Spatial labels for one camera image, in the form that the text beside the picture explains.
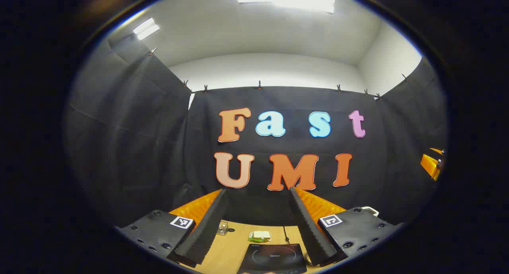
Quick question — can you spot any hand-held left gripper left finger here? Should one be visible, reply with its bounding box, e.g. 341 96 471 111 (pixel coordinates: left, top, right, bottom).
115 188 230 268

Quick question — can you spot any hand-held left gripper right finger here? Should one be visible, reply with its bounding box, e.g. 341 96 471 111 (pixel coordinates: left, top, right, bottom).
288 187 404 266

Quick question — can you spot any black induction cooktop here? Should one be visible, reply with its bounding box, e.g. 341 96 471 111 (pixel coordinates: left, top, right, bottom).
239 243 307 274

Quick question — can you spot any black backdrop cloth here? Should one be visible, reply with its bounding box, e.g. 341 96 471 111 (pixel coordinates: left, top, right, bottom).
64 33 450 231

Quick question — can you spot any small ceiling light panel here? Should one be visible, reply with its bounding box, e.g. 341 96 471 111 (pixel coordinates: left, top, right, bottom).
133 18 160 41

